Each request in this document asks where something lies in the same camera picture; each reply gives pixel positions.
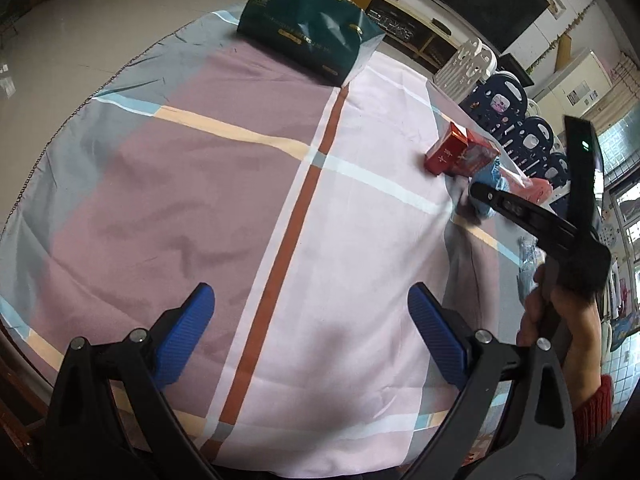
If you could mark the white standing air conditioner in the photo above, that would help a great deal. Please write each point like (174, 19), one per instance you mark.
(575, 87)

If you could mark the light blue wrapper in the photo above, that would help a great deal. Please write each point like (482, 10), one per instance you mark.
(492, 180)

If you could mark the window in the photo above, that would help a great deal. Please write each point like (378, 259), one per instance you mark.
(622, 180)

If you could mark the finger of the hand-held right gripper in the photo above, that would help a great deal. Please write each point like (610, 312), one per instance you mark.
(520, 215)

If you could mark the dark green paper bag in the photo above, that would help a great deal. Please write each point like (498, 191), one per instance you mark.
(310, 30)

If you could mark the pink plastic item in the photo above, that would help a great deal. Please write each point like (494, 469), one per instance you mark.
(532, 190)

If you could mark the clear blue plastic wrapper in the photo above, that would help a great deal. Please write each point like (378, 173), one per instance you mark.
(527, 260)

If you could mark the plaid pink grey tablecloth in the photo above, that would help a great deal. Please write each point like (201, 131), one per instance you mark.
(200, 185)

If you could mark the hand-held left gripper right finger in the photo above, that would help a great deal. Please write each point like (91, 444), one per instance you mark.
(435, 335)

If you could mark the person's right hand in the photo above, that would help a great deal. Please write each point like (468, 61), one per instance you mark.
(580, 340)

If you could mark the black television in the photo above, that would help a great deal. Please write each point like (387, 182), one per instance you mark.
(490, 5)

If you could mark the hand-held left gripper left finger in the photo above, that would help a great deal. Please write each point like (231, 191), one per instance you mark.
(185, 330)

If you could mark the red cigarette box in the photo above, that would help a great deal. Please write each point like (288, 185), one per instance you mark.
(445, 152)
(480, 157)

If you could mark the yellow wooden television cabinet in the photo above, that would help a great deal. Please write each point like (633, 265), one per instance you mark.
(395, 20)

